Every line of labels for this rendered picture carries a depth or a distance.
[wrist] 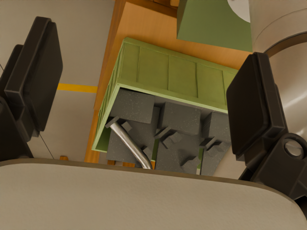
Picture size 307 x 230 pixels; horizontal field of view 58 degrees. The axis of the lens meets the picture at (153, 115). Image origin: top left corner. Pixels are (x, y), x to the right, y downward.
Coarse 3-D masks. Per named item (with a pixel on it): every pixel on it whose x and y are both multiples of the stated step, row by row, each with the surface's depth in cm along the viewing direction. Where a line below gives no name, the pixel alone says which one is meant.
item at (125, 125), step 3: (123, 123) 86; (126, 123) 86; (123, 126) 86; (126, 126) 86; (129, 126) 86; (126, 129) 86; (129, 129) 86; (144, 147) 89; (147, 147) 87; (144, 150) 87; (147, 150) 87; (150, 150) 88; (147, 153) 87; (150, 153) 88
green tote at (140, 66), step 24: (120, 48) 78; (144, 48) 77; (120, 72) 70; (144, 72) 72; (168, 72) 75; (192, 72) 78; (216, 72) 82; (168, 96) 71; (192, 96) 74; (216, 96) 77; (96, 144) 96
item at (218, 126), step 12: (204, 120) 100; (216, 120) 95; (228, 120) 96; (204, 132) 98; (216, 132) 95; (228, 132) 96; (228, 144) 102; (204, 156) 99; (216, 156) 100; (204, 168) 98
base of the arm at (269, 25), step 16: (240, 0) 47; (256, 0) 38; (272, 0) 35; (288, 0) 33; (304, 0) 32; (240, 16) 50; (256, 16) 37; (272, 16) 34; (288, 16) 32; (304, 16) 31; (256, 32) 36; (272, 32) 33; (288, 32) 31; (304, 32) 30; (256, 48) 35
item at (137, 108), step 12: (120, 96) 86; (132, 96) 87; (144, 96) 88; (120, 108) 86; (132, 108) 87; (144, 108) 88; (156, 108) 94; (120, 120) 92; (132, 120) 90; (144, 120) 88; (156, 120) 94; (132, 132) 92; (144, 132) 93; (108, 144) 91; (120, 144) 91; (144, 144) 93; (108, 156) 90; (120, 156) 91; (132, 156) 92
